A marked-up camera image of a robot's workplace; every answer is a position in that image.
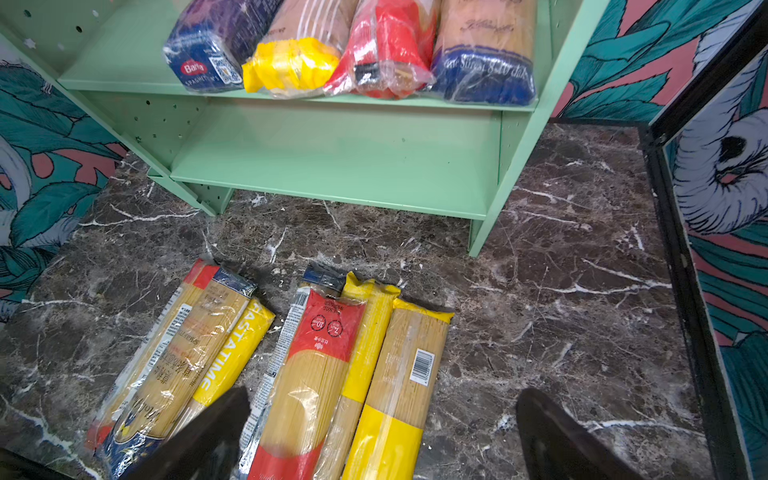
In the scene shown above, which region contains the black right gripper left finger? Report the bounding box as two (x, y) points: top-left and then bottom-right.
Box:
(124, 386), (250, 480)

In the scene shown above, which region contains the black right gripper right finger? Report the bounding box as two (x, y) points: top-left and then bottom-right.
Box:
(516, 388), (641, 479)

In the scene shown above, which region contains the blue yellow spaghetti bag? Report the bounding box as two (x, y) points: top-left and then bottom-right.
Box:
(103, 262), (256, 479)

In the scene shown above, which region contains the red white-label spaghetti bag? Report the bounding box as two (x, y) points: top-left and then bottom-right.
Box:
(85, 259), (219, 452)

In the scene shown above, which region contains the yellow Pastatime spaghetti bag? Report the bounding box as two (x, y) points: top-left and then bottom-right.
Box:
(242, 0), (359, 99)

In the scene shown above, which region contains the Ankara spaghetti bag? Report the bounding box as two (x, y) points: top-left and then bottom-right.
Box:
(428, 0), (537, 106)

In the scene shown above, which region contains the blue Barilla spaghetti bag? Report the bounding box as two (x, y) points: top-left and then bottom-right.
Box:
(163, 0), (281, 93)

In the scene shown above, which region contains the red spaghetti bag white label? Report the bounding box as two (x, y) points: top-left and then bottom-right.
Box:
(323, 0), (441, 100)

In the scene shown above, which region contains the red yellow spaghetti bag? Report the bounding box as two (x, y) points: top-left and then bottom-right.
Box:
(247, 290), (366, 479)

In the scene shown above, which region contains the green metal shelf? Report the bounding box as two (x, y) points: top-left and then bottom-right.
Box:
(1, 1), (607, 256)

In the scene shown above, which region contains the clear blue spaghetti bag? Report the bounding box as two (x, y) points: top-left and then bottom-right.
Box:
(230, 262), (346, 479)

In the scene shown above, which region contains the black enclosure frame post right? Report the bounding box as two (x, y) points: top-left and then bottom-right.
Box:
(649, 1), (767, 479)

